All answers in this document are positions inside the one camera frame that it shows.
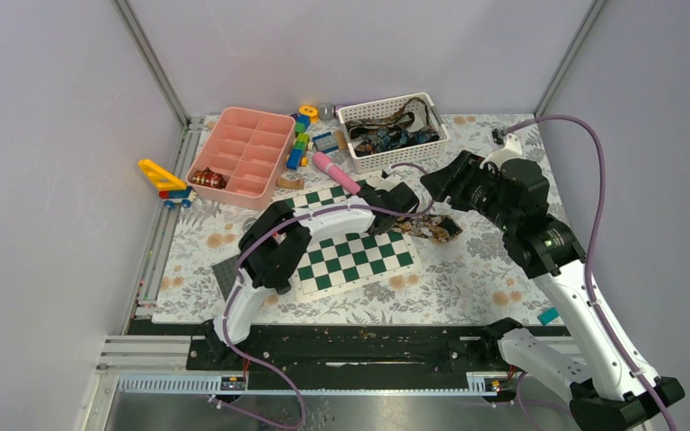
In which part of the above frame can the wooden arch block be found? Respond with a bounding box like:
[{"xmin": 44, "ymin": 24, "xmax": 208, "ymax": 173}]
[{"xmin": 277, "ymin": 172, "xmax": 305, "ymax": 190}]

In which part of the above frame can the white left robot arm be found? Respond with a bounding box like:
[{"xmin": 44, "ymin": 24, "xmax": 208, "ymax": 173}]
[{"xmin": 208, "ymin": 174, "xmax": 420, "ymax": 369}]

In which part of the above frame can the yellow toy crane car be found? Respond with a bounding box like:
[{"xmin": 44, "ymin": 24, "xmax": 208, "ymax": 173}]
[{"xmin": 137, "ymin": 159, "xmax": 197, "ymax": 209}]

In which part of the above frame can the brown floral patterned tie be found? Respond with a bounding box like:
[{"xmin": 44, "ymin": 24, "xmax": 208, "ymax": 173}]
[{"xmin": 392, "ymin": 214, "xmax": 463, "ymax": 244}]

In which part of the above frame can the purple glitter microphone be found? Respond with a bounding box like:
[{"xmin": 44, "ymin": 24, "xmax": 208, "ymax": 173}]
[{"xmin": 317, "ymin": 103, "xmax": 336, "ymax": 121}]

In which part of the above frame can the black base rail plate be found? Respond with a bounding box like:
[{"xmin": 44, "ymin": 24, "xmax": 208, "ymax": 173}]
[{"xmin": 186, "ymin": 318, "xmax": 522, "ymax": 391}]

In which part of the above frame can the grey lego baseplate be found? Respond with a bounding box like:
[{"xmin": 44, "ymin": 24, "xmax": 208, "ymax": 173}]
[{"xmin": 211, "ymin": 255, "xmax": 238, "ymax": 301}]

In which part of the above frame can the wooden rectangular block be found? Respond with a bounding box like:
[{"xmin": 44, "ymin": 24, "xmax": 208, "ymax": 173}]
[{"xmin": 333, "ymin": 130, "xmax": 348, "ymax": 151}]

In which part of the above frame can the pink divided organizer tray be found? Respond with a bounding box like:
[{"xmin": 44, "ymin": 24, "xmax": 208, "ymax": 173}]
[{"xmin": 186, "ymin": 107, "xmax": 295, "ymax": 210}]

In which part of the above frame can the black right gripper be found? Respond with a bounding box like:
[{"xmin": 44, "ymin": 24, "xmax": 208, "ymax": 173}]
[{"xmin": 420, "ymin": 149, "xmax": 517, "ymax": 232}]

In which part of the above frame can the green white chessboard mat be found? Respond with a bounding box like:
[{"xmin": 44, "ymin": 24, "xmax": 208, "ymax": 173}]
[{"xmin": 279, "ymin": 172, "xmax": 423, "ymax": 303}]

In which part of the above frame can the rolled red patterned tie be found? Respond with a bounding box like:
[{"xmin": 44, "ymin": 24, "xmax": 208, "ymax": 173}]
[{"xmin": 191, "ymin": 168, "xmax": 227, "ymax": 189}]

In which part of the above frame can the colourful lego block vehicle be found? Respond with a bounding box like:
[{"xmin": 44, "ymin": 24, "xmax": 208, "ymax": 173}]
[{"xmin": 286, "ymin": 105, "xmax": 318, "ymax": 171}]

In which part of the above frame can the blue grey lego brick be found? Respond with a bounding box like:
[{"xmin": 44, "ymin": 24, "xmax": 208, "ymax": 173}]
[{"xmin": 313, "ymin": 132, "xmax": 339, "ymax": 154}]

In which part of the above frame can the white perforated plastic basket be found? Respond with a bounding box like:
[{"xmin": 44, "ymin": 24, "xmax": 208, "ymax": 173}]
[{"xmin": 337, "ymin": 92, "xmax": 449, "ymax": 173}]

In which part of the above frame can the blue patterned tie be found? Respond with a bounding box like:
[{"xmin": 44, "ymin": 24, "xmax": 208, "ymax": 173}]
[{"xmin": 354, "ymin": 127, "xmax": 439, "ymax": 157}]

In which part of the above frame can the small teal block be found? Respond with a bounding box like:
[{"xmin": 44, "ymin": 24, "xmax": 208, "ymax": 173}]
[{"xmin": 537, "ymin": 307, "xmax": 560, "ymax": 326}]

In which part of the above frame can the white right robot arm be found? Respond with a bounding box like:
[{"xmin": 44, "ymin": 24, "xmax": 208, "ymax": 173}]
[{"xmin": 420, "ymin": 135, "xmax": 685, "ymax": 430}]

